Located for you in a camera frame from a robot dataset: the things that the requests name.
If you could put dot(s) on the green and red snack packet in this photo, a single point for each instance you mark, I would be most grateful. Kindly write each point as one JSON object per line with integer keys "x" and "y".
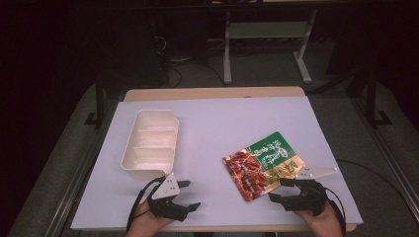
{"x": 260, "y": 164}

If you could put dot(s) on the white table mat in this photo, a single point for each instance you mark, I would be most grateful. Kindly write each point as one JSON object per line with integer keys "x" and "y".
{"x": 210, "y": 131}

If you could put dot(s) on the wooden table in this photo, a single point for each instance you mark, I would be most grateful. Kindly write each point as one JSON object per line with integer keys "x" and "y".
{"x": 214, "y": 92}

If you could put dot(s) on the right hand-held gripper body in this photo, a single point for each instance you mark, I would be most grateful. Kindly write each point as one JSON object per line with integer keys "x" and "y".
{"x": 306, "y": 196}

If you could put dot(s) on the black metal stand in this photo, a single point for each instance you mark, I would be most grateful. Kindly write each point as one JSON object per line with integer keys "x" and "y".
{"x": 100, "y": 98}
{"x": 371, "y": 98}

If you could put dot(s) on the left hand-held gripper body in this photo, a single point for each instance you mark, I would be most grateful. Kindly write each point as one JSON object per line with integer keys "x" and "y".
{"x": 166, "y": 197}

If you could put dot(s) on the person's right hand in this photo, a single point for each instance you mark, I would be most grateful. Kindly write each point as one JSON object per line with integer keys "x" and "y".
{"x": 321, "y": 223}

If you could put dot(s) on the aluminium rail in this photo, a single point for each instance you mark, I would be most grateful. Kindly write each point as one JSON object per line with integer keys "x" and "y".
{"x": 388, "y": 154}
{"x": 79, "y": 171}

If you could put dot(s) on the person's left hand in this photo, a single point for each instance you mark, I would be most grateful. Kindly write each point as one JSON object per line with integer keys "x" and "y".
{"x": 146, "y": 223}

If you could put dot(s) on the white metal desk frame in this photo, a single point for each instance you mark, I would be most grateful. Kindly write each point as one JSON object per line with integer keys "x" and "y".
{"x": 267, "y": 30}

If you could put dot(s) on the white divided plastic tray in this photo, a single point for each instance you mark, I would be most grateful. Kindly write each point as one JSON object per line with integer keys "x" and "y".
{"x": 151, "y": 144}

